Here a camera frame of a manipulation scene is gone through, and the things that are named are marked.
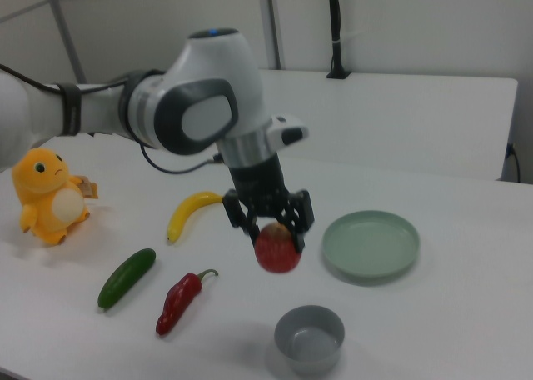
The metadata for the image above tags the black velcro strap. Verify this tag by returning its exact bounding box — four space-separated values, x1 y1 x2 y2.
57 82 87 137

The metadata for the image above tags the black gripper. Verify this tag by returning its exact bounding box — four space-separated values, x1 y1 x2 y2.
221 152 316 255

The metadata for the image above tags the orange plush toy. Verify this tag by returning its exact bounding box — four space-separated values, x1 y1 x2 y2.
11 147 99 247

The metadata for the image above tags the red apple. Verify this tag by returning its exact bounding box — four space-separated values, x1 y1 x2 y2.
254 222 303 275

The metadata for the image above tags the black pole with clamp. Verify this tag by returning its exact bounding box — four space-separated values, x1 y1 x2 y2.
326 0 353 80

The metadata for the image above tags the white adjacent table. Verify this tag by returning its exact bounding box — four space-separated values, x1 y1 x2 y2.
249 69 520 182

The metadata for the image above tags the red chili pepper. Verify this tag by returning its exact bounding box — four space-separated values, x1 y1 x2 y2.
155 268 220 337

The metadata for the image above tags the green cucumber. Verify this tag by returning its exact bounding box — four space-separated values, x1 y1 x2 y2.
97 247 157 311

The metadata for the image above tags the grey bowl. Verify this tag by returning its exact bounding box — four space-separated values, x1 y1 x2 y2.
273 305 346 376

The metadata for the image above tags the yellow banana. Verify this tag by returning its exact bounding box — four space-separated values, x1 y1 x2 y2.
167 191 225 245

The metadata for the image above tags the black wall cable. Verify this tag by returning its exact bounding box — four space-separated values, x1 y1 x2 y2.
506 142 522 184

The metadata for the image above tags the pale green plate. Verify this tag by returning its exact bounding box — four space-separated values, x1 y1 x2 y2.
321 210 421 288

